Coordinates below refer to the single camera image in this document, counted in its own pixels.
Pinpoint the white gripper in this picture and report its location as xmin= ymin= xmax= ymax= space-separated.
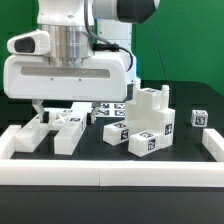
xmin=3 ymin=29 xmax=134 ymax=125

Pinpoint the white chair back frame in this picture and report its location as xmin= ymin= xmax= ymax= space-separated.
xmin=15 ymin=108 xmax=87 ymax=155

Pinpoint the white chair seat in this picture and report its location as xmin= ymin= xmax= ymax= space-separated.
xmin=125 ymin=85 xmax=175 ymax=148

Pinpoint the white tag base sheet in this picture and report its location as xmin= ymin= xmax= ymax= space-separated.
xmin=72 ymin=102 xmax=125 ymax=117

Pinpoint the small tagged cube right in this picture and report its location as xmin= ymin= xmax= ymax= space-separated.
xmin=191 ymin=110 xmax=208 ymax=127

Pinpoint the white front fence wall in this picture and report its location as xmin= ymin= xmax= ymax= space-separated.
xmin=0 ymin=160 xmax=224 ymax=187

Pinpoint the white fence wall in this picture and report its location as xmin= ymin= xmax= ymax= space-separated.
xmin=0 ymin=125 xmax=21 ymax=160
xmin=202 ymin=128 xmax=224 ymax=162
xmin=0 ymin=160 xmax=224 ymax=187

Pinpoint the white left fence wall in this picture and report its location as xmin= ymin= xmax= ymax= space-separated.
xmin=0 ymin=125 xmax=21 ymax=160

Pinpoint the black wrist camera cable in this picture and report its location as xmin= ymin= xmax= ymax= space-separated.
xmin=83 ymin=0 xmax=135 ymax=73

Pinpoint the white right fence wall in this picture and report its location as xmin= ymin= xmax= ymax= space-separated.
xmin=202 ymin=128 xmax=224 ymax=162

